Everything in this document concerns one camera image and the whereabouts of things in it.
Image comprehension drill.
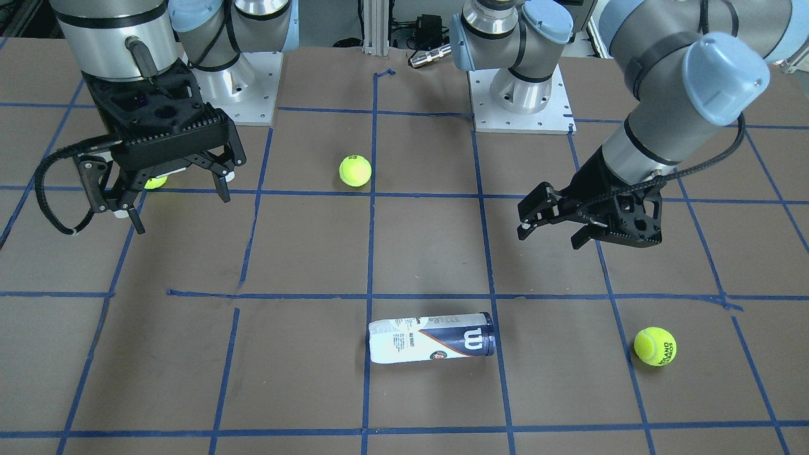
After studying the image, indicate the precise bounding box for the white blue tennis ball can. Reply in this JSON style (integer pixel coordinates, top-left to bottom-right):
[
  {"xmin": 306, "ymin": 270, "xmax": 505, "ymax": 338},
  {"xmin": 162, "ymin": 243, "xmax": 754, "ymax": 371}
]
[{"xmin": 368, "ymin": 312, "xmax": 496, "ymax": 365}]

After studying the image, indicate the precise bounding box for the brown paper table cover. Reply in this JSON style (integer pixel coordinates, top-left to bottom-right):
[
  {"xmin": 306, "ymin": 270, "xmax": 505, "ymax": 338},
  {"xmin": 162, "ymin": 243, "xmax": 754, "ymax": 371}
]
[{"xmin": 1, "ymin": 38, "xmax": 807, "ymax": 454}]

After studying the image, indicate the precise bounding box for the tennis ball near can side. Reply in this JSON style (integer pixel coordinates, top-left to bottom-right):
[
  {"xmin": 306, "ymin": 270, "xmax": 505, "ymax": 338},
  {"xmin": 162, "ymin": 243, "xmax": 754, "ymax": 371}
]
[{"xmin": 633, "ymin": 327, "xmax": 678, "ymax": 367}]

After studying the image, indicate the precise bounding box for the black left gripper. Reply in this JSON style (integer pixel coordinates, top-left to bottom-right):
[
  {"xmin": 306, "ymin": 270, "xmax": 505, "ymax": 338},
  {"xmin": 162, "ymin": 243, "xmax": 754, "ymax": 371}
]
[{"xmin": 516, "ymin": 149, "xmax": 662, "ymax": 250}]

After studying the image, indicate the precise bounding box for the metal base plate arm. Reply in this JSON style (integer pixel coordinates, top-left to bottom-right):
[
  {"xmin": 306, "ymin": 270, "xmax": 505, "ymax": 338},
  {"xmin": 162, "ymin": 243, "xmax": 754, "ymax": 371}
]
[
  {"xmin": 193, "ymin": 52, "xmax": 285, "ymax": 126},
  {"xmin": 467, "ymin": 66, "xmax": 577, "ymax": 135}
]

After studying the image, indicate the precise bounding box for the tennis ball near arm bases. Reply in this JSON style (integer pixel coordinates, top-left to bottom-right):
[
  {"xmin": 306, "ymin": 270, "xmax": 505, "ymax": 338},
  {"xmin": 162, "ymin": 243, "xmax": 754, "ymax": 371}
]
[{"xmin": 143, "ymin": 176, "xmax": 167, "ymax": 190}]

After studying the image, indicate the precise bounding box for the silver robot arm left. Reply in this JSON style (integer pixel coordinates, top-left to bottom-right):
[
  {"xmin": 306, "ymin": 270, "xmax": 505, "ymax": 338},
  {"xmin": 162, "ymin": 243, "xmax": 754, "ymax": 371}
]
[{"xmin": 449, "ymin": 1, "xmax": 807, "ymax": 250}]

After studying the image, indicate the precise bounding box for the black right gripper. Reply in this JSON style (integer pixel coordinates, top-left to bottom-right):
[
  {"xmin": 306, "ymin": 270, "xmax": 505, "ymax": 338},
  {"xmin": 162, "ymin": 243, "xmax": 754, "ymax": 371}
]
[{"xmin": 73, "ymin": 60, "xmax": 246, "ymax": 235}]

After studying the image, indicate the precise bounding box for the tennis ball centre table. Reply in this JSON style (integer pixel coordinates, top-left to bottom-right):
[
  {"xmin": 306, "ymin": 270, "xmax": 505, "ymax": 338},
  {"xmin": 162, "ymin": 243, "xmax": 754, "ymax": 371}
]
[{"xmin": 338, "ymin": 155, "xmax": 373, "ymax": 188}]

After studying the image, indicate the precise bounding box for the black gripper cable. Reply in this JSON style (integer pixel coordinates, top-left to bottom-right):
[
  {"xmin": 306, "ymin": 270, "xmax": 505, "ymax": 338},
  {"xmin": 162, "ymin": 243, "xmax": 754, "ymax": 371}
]
[{"xmin": 34, "ymin": 138, "xmax": 124, "ymax": 236}]

